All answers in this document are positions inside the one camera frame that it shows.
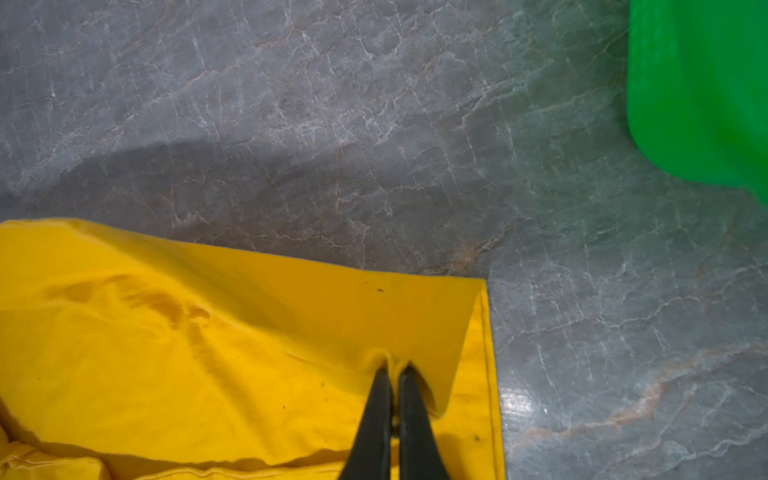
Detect green plastic basket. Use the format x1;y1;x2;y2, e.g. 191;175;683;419
627;0;767;202

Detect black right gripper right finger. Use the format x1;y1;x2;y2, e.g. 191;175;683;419
399;366;450;480

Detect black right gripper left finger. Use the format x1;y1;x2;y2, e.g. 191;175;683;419
338;368;393;480

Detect yellow t shirt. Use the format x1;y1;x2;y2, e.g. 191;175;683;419
1;219;505;479

